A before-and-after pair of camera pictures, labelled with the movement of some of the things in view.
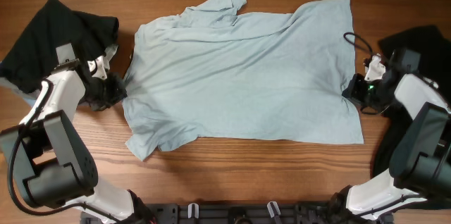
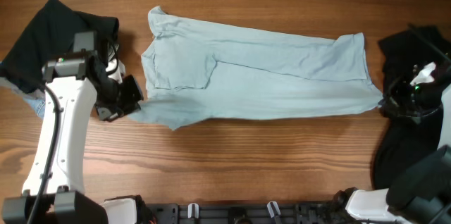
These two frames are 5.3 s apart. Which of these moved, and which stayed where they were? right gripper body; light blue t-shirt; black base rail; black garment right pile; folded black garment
Moved: light blue t-shirt; right gripper body
Stayed: black garment right pile; black base rail; folded black garment
